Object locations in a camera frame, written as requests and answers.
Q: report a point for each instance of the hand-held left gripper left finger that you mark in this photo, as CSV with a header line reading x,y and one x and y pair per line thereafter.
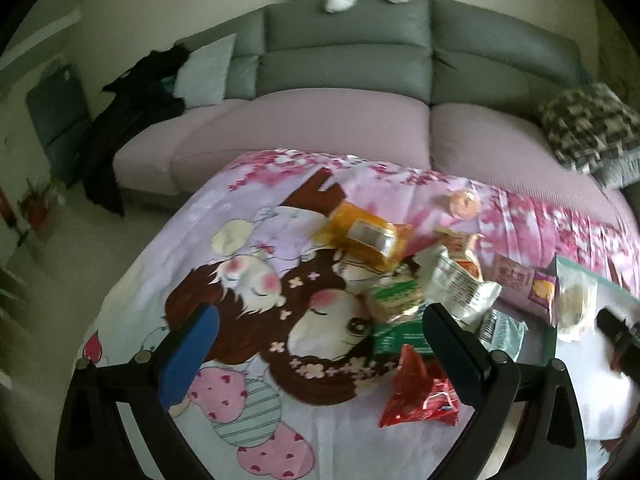
x,y
192,355

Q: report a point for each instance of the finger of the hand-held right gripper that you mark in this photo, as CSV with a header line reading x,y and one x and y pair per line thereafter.
x,y
617,332

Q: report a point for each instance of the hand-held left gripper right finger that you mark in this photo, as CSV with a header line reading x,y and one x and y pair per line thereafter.
x,y
452,347

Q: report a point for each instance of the grey-green snack packet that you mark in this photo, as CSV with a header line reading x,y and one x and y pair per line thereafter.
x,y
502,335

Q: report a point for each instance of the green snack packet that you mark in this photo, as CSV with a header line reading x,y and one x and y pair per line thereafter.
x,y
400,338

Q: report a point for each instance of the white round snack packet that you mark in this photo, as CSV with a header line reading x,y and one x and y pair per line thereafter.
x,y
575,300

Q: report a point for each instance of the white crinkled snack packet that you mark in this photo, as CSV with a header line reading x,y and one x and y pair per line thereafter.
x,y
457,292

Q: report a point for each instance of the clear storage box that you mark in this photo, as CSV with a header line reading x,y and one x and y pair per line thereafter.
x,y
595,400

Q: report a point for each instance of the green white cracker packet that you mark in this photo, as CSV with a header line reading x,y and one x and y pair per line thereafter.
x,y
395,297

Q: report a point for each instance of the pink purple snack packet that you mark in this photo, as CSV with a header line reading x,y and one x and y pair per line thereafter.
x,y
522,282

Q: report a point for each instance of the red white snack packet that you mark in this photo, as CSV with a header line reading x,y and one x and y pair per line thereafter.
x,y
462,250

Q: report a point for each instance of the printed cartoon blanket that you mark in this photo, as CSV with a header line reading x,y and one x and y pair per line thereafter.
x,y
210,240

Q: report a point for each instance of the yellow snack packet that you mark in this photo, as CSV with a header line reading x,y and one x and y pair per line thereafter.
x,y
367,232

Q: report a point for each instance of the round orange snack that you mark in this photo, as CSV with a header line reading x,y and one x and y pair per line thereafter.
x,y
465,203

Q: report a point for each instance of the grey cushion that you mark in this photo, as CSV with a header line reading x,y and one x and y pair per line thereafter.
x,y
622,172

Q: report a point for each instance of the black white checkered pillow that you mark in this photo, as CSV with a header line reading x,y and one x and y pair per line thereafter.
x,y
587,122

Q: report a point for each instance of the red potted plant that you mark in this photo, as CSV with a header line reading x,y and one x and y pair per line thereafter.
x,y
37,207

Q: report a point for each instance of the black jacket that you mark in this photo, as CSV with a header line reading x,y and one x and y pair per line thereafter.
x,y
135,110

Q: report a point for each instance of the grey sofa with pink seat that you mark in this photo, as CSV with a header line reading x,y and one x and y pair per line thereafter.
x,y
345,110

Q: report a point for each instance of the grey-blue folding chair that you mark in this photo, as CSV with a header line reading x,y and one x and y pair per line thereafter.
x,y
57,105

